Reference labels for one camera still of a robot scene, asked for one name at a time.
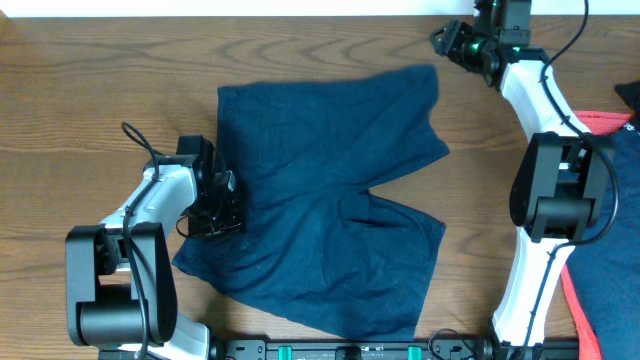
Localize red cloth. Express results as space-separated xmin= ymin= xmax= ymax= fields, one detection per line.
xmin=559 ymin=110 xmax=636 ymax=360

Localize black garment at edge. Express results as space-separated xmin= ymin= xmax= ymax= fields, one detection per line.
xmin=614 ymin=81 xmax=640 ymax=114

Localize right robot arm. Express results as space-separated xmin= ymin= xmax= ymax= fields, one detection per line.
xmin=430 ymin=0 xmax=619 ymax=359

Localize navy blue shorts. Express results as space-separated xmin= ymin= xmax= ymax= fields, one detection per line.
xmin=173 ymin=65 xmax=449 ymax=341

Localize black mounting rail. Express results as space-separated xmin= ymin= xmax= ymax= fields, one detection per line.
xmin=209 ymin=330 xmax=579 ymax=360

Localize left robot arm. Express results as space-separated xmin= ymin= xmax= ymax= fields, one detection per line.
xmin=65 ymin=135 xmax=245 ymax=359

